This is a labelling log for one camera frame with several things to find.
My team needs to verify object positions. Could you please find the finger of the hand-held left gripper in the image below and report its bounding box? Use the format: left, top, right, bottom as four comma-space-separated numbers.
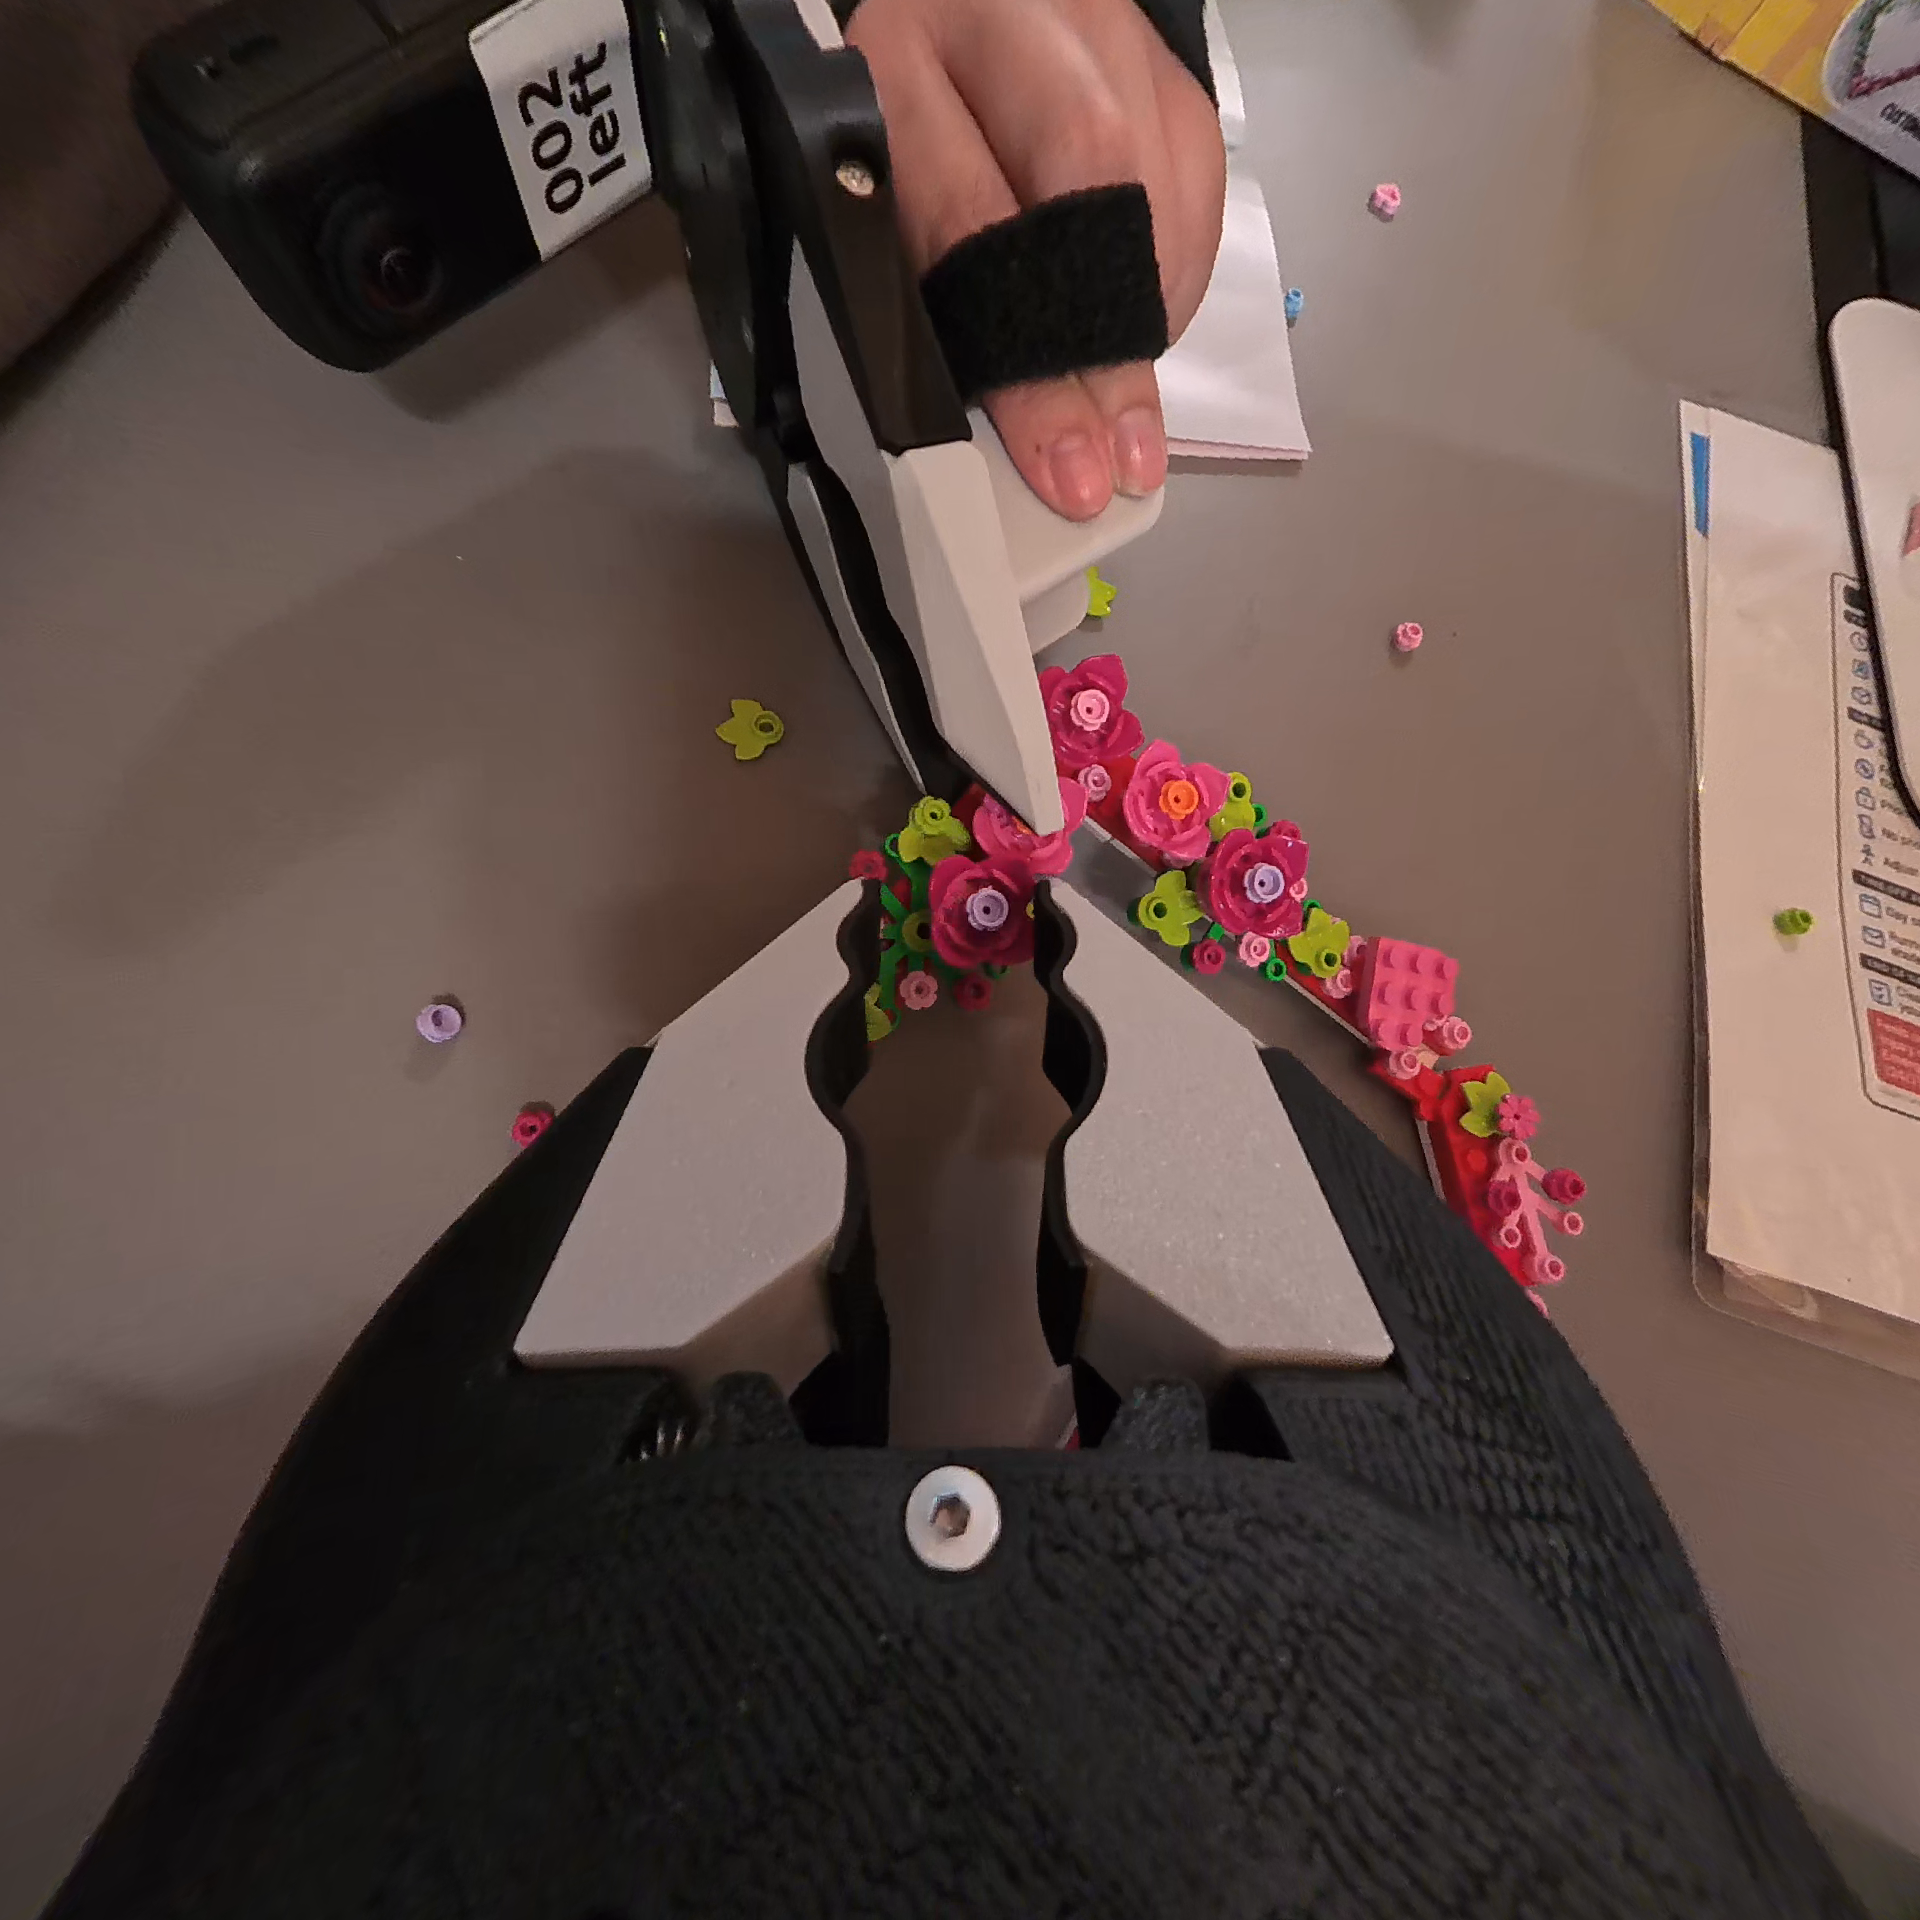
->
881, 431, 1066, 839
783, 448, 984, 799

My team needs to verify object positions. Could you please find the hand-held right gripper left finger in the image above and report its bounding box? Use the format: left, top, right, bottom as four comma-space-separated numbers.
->
512, 877, 893, 1402

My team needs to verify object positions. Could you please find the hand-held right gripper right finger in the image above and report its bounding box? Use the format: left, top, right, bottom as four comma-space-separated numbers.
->
1031, 879, 1395, 1373

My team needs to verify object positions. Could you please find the red pink lego flower wreath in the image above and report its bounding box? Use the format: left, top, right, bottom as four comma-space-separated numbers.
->
928, 650, 1592, 1313

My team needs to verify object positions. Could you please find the green lego flower stem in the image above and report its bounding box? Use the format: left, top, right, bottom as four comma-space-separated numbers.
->
848, 795, 976, 1043

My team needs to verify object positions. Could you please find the person's left hand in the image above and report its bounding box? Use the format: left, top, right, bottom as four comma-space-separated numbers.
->
848, 0, 1231, 520

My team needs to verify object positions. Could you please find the white paper booklet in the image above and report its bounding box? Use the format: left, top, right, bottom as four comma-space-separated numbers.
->
707, 16, 1313, 462

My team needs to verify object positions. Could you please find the clear plastic bag with sheet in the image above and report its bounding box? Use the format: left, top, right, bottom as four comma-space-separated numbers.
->
1678, 398, 1920, 1382

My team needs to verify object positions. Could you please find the white pad with black rim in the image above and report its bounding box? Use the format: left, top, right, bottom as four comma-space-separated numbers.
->
1825, 297, 1920, 818

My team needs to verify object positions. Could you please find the yellow printed booklet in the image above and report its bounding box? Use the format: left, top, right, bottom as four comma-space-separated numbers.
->
1640, 0, 1920, 167

